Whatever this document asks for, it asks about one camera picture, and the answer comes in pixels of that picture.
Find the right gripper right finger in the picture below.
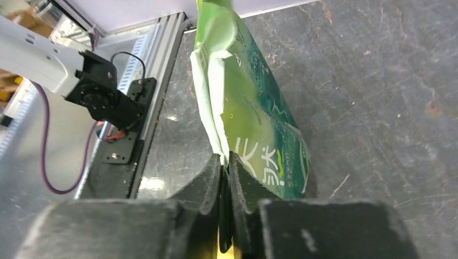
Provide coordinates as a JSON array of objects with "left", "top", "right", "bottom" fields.
[{"left": 228, "top": 153, "right": 419, "bottom": 258}]

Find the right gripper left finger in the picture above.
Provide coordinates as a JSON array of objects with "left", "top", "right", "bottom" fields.
[{"left": 16, "top": 154, "right": 222, "bottom": 258}]

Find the green litter bag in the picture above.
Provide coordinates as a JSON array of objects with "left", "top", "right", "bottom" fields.
[{"left": 190, "top": 1, "right": 318, "bottom": 199}]

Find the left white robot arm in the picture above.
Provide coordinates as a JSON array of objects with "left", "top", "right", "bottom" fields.
[{"left": 1, "top": 17, "right": 144, "bottom": 131}]

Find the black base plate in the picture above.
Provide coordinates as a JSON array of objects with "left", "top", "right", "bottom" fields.
[{"left": 75, "top": 117, "right": 146, "bottom": 199}]

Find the aluminium rail frame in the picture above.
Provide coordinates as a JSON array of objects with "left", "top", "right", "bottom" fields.
[{"left": 0, "top": 12, "right": 188, "bottom": 200}]

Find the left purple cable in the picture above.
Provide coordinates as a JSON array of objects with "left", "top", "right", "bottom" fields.
[{"left": 30, "top": 81, "right": 104, "bottom": 195}]

